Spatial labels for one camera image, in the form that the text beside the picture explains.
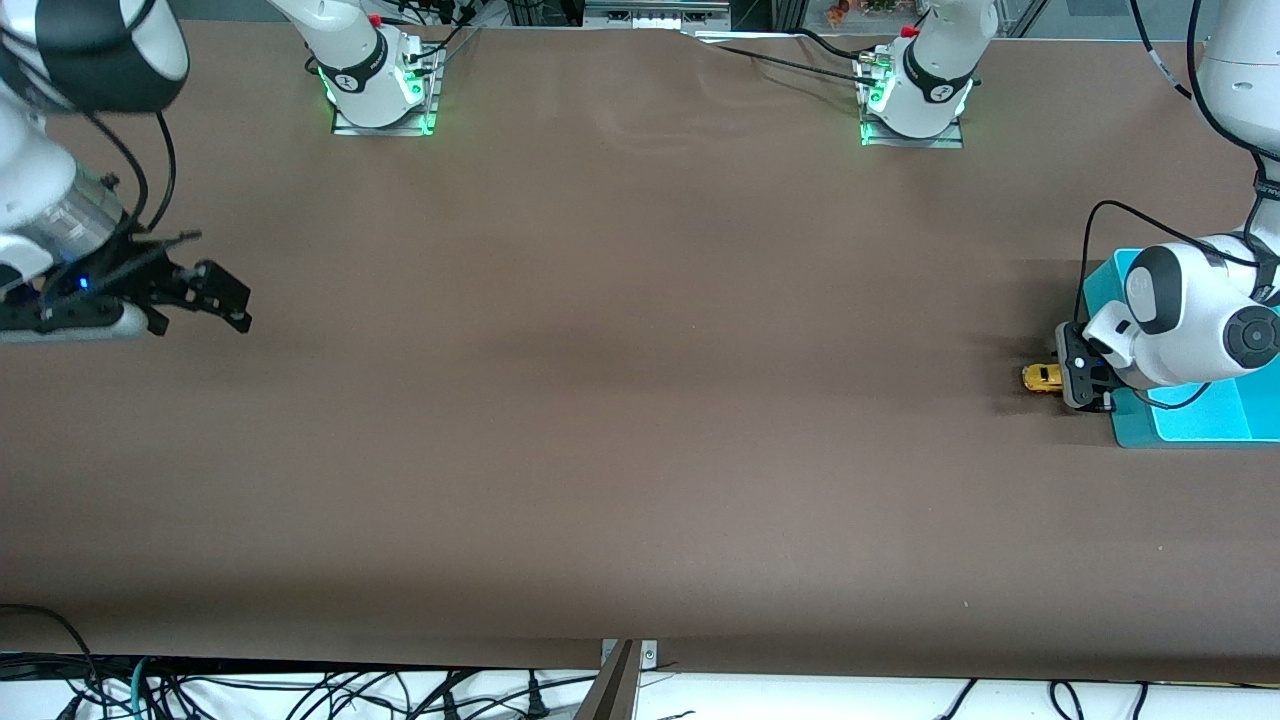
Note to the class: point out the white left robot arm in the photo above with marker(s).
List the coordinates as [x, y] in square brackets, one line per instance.
[1190, 320]

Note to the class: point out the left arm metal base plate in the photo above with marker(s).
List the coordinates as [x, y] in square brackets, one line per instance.
[940, 142]

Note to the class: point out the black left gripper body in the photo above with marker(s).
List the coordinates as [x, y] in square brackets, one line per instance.
[1075, 377]

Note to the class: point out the grey metal strut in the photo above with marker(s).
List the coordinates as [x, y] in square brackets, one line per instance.
[612, 690]

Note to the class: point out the teal plastic bin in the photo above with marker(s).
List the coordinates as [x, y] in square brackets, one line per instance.
[1200, 420]

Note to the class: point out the yellow beetle toy car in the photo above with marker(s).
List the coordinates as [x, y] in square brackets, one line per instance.
[1040, 378]

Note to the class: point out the grey power strip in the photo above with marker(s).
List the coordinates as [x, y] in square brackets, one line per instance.
[655, 15]

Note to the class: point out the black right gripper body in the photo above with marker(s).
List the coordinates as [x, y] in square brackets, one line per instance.
[150, 281]

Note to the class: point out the small metal edge bracket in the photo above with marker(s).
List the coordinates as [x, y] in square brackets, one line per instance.
[650, 655]

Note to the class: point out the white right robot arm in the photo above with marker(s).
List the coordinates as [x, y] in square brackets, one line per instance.
[360, 70]

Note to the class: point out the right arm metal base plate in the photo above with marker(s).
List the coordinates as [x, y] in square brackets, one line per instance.
[385, 128]

